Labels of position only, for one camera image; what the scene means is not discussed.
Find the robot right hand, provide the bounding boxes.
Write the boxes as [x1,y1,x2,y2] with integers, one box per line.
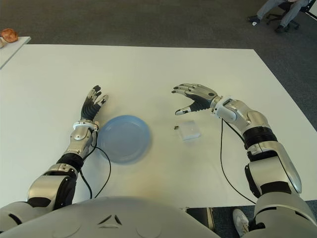
[170,83,218,117]

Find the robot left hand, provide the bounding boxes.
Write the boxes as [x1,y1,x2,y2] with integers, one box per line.
[80,85,109,122]

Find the white square charger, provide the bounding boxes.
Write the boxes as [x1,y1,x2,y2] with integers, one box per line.
[173,120,201,142]

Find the blue round plate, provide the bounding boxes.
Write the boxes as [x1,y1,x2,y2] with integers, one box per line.
[97,114,151,164]

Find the white side table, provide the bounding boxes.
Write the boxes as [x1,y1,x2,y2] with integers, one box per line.
[0,36,32,70]

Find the black office chair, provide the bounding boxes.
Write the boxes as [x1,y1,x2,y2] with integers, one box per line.
[266,0,317,29]

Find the red-brown bread bun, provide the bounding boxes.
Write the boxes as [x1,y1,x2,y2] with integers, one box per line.
[0,28,19,43]

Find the robot torso grey shell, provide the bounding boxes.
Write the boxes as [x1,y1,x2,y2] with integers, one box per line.
[0,195,221,238]

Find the seated person grey trousers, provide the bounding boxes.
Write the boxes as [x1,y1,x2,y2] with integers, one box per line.
[247,0,308,32]

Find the white sneaker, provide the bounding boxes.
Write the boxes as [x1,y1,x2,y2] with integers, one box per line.
[232,208,250,238]

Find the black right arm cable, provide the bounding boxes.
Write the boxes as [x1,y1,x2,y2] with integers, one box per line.
[219,119,257,205]

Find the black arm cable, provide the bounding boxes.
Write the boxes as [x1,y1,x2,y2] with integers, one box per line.
[79,133,111,199]
[219,119,257,205]

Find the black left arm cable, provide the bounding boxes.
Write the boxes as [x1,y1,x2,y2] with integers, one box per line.
[79,133,111,199]

